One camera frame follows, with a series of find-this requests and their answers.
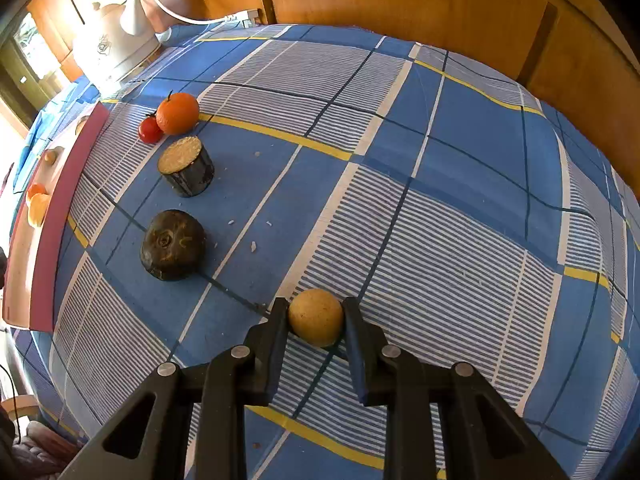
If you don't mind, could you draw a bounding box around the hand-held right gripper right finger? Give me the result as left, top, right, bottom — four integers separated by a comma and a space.
341, 296, 571, 480

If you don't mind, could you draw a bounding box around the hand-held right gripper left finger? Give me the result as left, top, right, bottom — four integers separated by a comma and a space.
59, 297, 291, 480

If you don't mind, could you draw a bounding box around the small pale yellow round fruit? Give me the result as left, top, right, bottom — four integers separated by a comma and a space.
287, 288, 345, 348

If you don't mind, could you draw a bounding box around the dark water chestnut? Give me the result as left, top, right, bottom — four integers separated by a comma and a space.
140, 210, 207, 282

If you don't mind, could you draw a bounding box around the pink and white tray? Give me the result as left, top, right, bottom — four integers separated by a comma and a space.
2, 101, 110, 333

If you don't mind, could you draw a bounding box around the red cherry tomato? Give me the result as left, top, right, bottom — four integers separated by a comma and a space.
138, 114, 165, 144

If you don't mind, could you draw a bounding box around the orange with stem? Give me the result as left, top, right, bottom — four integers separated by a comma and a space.
156, 91, 200, 136

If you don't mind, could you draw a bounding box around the yellow lemon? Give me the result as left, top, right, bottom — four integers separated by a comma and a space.
27, 194, 52, 227

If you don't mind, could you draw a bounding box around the blue plaid tablecloth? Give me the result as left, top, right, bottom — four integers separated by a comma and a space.
15, 22, 640, 480

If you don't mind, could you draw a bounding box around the brown cushion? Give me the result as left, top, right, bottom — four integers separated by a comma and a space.
7, 420, 88, 480

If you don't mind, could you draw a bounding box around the wooden seat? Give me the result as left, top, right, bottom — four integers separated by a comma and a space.
0, 394, 40, 423

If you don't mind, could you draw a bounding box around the white power plug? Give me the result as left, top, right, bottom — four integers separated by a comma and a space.
227, 8, 263, 28

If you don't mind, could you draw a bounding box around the white ceramic electric kettle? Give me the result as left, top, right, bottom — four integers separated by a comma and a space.
72, 0, 163, 96

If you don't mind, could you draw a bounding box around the wooden glass door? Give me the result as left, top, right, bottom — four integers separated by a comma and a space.
0, 2, 71, 131

